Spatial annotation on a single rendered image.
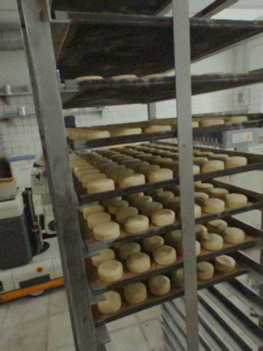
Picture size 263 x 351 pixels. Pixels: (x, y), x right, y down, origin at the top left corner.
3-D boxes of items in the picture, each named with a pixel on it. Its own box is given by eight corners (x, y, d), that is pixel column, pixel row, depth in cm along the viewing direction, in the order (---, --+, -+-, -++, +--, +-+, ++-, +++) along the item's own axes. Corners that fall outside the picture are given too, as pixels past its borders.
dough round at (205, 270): (188, 273, 65) (188, 266, 65) (201, 265, 68) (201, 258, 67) (204, 282, 61) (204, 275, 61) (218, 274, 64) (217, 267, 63)
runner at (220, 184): (145, 166, 114) (144, 160, 114) (151, 166, 115) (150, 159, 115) (262, 212, 56) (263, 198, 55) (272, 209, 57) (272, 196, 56)
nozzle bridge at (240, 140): (208, 155, 291) (207, 125, 283) (257, 164, 224) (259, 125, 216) (182, 159, 281) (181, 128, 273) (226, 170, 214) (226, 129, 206)
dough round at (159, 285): (154, 279, 64) (153, 272, 63) (173, 284, 61) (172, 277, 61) (145, 291, 60) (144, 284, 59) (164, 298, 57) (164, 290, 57)
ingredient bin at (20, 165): (14, 196, 505) (7, 158, 487) (18, 188, 564) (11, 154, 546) (43, 192, 521) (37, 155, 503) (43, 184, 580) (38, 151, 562)
